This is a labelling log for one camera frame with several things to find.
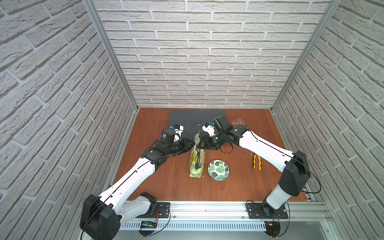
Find aluminium frame rail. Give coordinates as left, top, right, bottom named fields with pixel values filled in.
left=119, top=201, right=333, bottom=236

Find green oats bag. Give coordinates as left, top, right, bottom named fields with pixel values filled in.
left=189, top=133, right=206, bottom=179

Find grey network switch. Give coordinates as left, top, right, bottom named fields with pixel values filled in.
left=169, top=109, right=227, bottom=141

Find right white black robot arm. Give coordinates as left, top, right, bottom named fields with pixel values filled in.
left=198, top=116, right=311, bottom=215

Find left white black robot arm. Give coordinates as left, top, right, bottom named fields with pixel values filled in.
left=80, top=138, right=195, bottom=240

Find yellow black pliers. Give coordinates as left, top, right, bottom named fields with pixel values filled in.
left=253, top=154, right=262, bottom=171

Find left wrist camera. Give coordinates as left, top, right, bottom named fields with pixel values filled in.
left=160, top=125, right=184, bottom=145

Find green leaf pattern bowl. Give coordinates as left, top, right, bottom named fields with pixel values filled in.
left=208, top=160, right=230, bottom=182

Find left small circuit board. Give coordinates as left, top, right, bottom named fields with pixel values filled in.
left=140, top=221, right=158, bottom=230

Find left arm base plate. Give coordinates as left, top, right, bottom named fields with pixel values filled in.
left=138, top=202, right=171, bottom=219

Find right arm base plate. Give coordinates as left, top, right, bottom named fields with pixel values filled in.
left=245, top=201, right=289, bottom=220

